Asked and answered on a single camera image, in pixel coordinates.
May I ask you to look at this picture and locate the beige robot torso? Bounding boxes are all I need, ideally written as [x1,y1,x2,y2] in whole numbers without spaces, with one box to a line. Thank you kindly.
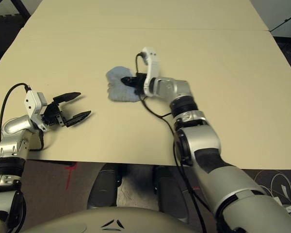
[21,206,204,233]

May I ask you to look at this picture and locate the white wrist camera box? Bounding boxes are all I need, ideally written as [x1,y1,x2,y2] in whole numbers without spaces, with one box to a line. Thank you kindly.
[24,90,49,133]
[138,47,161,97]

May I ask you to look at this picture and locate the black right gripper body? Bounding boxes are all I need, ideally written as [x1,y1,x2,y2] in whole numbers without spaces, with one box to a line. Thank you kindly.
[133,72,148,96]

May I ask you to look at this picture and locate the dark grey left robot leg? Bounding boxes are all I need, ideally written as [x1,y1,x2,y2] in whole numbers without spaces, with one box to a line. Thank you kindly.
[87,165,118,209]

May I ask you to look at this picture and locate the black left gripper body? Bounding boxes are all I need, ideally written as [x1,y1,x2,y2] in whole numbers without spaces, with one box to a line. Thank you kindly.
[41,101,65,127]

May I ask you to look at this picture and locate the dark grey robot leg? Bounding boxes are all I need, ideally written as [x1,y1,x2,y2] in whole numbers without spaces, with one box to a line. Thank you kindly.
[87,165,118,209]
[155,166,190,223]

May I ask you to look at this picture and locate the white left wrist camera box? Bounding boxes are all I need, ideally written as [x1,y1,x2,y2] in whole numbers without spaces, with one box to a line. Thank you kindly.
[24,90,49,133]

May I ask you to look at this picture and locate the dark grey right robot leg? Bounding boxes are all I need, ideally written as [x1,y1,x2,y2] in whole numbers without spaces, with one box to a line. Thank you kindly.
[155,166,190,223]

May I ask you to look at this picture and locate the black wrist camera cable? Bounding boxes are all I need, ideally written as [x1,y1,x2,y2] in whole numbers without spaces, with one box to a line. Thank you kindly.
[0,83,46,151]
[135,52,209,233]

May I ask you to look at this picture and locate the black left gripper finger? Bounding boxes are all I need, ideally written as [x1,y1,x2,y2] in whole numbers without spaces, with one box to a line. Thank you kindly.
[52,92,82,104]
[64,111,92,128]

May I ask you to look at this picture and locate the light blue rag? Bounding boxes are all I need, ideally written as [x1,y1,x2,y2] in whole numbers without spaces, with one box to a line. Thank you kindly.
[105,66,141,103]

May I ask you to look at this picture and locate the black left wrist camera cable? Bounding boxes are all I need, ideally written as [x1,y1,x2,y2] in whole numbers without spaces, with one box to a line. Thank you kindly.
[0,83,46,151]

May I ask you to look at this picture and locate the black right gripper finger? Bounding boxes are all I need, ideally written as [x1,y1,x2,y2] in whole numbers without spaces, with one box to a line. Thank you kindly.
[120,76,138,86]

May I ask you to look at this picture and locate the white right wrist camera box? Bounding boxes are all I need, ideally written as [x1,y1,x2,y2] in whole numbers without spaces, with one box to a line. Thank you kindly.
[138,47,161,97]

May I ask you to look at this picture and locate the black metal frame leg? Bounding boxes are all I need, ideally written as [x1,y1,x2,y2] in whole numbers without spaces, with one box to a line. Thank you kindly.
[14,0,32,19]

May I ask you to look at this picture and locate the black tripod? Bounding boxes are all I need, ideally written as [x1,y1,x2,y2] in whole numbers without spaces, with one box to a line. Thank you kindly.
[269,12,291,32]

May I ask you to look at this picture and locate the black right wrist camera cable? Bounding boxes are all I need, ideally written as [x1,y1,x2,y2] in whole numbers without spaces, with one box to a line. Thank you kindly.
[135,52,209,233]

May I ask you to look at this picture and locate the white floor cable bundle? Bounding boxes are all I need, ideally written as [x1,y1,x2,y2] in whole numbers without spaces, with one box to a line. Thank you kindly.
[254,169,291,214]

